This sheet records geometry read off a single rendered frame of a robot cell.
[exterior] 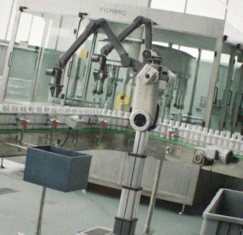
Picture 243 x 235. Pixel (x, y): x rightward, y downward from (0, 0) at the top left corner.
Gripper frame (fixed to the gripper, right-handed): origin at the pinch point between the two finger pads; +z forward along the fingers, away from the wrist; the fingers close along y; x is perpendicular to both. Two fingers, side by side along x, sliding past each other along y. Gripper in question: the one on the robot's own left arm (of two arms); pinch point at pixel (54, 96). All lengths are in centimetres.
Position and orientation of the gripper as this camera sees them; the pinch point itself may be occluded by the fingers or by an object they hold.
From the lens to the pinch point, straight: 483.0
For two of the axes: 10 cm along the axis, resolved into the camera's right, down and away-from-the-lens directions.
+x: 3.6, 0.1, 9.3
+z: -1.7, 9.8, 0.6
